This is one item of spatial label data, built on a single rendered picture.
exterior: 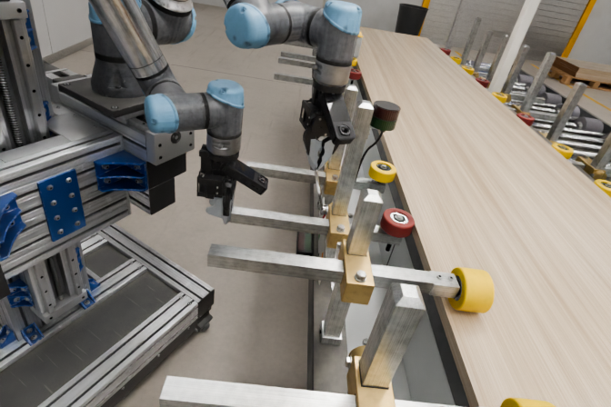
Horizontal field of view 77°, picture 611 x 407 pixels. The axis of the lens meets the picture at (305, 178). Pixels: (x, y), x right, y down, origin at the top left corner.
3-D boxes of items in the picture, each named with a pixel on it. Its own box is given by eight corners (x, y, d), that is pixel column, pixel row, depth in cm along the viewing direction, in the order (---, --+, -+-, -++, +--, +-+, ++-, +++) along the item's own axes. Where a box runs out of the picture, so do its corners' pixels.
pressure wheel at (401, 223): (375, 258, 98) (386, 223, 92) (370, 237, 105) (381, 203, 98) (405, 263, 98) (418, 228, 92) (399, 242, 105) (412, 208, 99)
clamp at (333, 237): (326, 247, 95) (330, 232, 92) (325, 214, 106) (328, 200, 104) (348, 251, 95) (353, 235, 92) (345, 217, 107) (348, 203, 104)
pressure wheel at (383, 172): (377, 206, 118) (387, 174, 112) (357, 193, 122) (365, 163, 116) (391, 197, 123) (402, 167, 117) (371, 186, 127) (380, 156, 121)
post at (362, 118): (320, 263, 108) (359, 103, 82) (320, 254, 111) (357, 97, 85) (332, 265, 108) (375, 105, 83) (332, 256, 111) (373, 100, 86)
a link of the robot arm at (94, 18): (83, 46, 97) (74, -12, 90) (131, 42, 107) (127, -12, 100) (110, 60, 92) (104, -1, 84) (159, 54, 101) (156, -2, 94)
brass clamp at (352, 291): (337, 302, 68) (343, 282, 66) (334, 250, 80) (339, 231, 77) (371, 305, 69) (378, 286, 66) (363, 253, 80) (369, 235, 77)
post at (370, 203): (316, 362, 90) (364, 196, 65) (316, 348, 93) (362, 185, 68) (331, 363, 90) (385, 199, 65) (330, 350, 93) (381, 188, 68)
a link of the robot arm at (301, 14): (256, -5, 75) (301, 8, 70) (291, -5, 83) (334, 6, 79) (253, 37, 79) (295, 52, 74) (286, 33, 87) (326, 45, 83)
